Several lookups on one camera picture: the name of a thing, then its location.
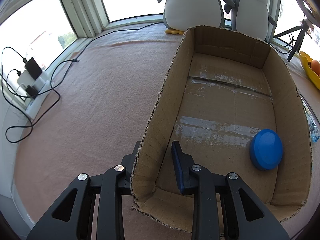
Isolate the blue round puck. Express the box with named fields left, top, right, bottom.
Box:
left=249, top=129, right=283, bottom=171

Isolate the pink carpet mat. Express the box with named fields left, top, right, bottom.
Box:
left=12, top=22, right=320, bottom=240

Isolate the open cardboard box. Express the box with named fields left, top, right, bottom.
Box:
left=131, top=26, right=312, bottom=235

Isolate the white power strip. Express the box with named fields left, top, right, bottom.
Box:
left=17, top=70, right=50, bottom=120

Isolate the black charger adapter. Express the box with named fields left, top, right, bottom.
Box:
left=25, top=57, right=43, bottom=80

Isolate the yellow fruit bowl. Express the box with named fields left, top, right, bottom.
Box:
left=299, top=50, right=320, bottom=90

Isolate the orange fruit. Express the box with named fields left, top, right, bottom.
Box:
left=310, top=60, right=320, bottom=76

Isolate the small penguin plush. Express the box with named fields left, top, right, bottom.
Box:
left=224, top=0, right=277, bottom=40

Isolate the large penguin plush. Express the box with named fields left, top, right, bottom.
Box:
left=157, top=0, right=235, bottom=35

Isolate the black tripod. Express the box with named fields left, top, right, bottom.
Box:
left=273, top=19, right=313, bottom=62

